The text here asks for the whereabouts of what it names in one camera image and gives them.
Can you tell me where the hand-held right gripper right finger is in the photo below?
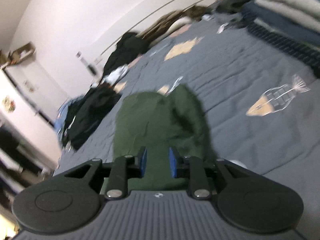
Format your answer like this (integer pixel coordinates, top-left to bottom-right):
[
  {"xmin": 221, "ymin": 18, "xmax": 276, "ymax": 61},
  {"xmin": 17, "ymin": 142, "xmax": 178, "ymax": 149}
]
[{"xmin": 169, "ymin": 146, "xmax": 247, "ymax": 201}]

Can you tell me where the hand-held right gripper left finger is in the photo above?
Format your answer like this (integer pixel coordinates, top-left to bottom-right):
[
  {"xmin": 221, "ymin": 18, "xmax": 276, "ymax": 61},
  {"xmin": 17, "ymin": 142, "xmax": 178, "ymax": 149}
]
[{"xmin": 64, "ymin": 146, "xmax": 147, "ymax": 200}]

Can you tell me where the dark green t-shirt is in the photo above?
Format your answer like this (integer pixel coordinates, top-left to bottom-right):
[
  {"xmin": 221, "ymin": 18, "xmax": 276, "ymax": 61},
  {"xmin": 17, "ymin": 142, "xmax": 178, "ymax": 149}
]
[{"xmin": 112, "ymin": 84, "xmax": 218, "ymax": 192}]

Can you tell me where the pile of dark clothes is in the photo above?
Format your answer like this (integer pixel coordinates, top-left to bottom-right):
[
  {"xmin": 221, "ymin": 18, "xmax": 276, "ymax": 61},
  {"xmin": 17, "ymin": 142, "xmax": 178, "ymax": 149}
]
[{"xmin": 64, "ymin": 86, "xmax": 123, "ymax": 150}]

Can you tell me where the row of hanging clothes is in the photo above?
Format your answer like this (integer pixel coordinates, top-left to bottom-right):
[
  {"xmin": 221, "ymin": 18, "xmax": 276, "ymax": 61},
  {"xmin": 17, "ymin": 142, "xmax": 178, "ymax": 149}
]
[{"xmin": 0, "ymin": 125, "xmax": 43, "ymax": 195}]

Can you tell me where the stack of folded clothes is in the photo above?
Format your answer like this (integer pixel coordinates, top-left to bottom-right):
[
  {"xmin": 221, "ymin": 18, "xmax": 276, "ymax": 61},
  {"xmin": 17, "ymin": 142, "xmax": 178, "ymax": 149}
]
[{"xmin": 240, "ymin": 0, "xmax": 320, "ymax": 78}]

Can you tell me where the white garment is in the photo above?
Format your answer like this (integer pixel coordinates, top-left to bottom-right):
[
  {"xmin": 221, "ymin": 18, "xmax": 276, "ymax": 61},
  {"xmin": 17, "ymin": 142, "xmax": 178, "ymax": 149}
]
[{"xmin": 102, "ymin": 65, "xmax": 129, "ymax": 83}]

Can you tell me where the blue denim cloth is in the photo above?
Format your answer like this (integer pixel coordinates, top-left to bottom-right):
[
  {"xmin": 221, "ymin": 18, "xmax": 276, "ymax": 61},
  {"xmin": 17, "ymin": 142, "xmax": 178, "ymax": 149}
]
[{"xmin": 54, "ymin": 96, "xmax": 85, "ymax": 135}]

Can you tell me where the grey printed quilt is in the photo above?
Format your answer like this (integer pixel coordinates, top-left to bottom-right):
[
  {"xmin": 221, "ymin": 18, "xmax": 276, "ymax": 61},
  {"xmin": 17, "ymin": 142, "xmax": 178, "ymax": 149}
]
[{"xmin": 54, "ymin": 17, "xmax": 320, "ymax": 200}]

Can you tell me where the black hairbrush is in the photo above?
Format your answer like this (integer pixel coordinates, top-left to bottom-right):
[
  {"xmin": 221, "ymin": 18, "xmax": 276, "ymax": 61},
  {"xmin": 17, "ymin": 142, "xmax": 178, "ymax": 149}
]
[{"xmin": 76, "ymin": 51, "xmax": 97, "ymax": 75}]

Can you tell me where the black puffer jacket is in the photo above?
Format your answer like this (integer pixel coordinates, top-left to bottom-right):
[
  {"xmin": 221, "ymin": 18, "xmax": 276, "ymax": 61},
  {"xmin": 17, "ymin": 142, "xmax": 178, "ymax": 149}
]
[{"xmin": 102, "ymin": 31, "xmax": 150, "ymax": 77}]

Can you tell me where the white wardrobe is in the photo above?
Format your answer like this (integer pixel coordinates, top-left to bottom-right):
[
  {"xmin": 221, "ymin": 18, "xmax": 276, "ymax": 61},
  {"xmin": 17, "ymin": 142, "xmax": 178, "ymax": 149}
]
[
  {"xmin": 4, "ymin": 60, "xmax": 70, "ymax": 120},
  {"xmin": 0, "ymin": 70, "xmax": 63, "ymax": 170}
]

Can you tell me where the cartoon mouse sticker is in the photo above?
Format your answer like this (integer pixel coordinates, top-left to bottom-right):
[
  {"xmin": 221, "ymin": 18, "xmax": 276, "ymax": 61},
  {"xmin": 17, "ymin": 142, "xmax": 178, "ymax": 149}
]
[
  {"xmin": 24, "ymin": 80, "xmax": 38, "ymax": 93},
  {"xmin": 2, "ymin": 95, "xmax": 17, "ymax": 113}
]

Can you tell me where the white pillow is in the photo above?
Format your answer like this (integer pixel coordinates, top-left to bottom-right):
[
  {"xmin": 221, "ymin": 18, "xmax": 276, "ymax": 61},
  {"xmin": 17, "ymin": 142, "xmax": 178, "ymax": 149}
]
[{"xmin": 167, "ymin": 16, "xmax": 193, "ymax": 32}]

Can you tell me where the tabby cat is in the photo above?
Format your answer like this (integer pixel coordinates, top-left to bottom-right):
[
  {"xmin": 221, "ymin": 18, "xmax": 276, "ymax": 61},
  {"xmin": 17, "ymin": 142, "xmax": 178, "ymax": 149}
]
[{"xmin": 184, "ymin": 5, "xmax": 213, "ymax": 22}]

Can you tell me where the white headboard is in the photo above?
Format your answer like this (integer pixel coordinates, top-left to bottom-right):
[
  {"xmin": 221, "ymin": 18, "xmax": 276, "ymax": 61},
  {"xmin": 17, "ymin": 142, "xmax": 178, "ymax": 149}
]
[{"xmin": 100, "ymin": 0, "xmax": 225, "ymax": 55}]

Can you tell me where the small cardboard box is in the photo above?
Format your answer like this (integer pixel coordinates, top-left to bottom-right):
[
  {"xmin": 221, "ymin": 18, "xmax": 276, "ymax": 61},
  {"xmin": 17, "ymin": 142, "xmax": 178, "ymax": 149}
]
[{"xmin": 9, "ymin": 42, "xmax": 35, "ymax": 64}]

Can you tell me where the dark folded garment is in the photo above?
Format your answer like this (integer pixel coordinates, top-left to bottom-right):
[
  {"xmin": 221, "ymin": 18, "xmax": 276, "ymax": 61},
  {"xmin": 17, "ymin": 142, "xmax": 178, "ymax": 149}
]
[{"xmin": 215, "ymin": 0, "xmax": 255, "ymax": 13}]

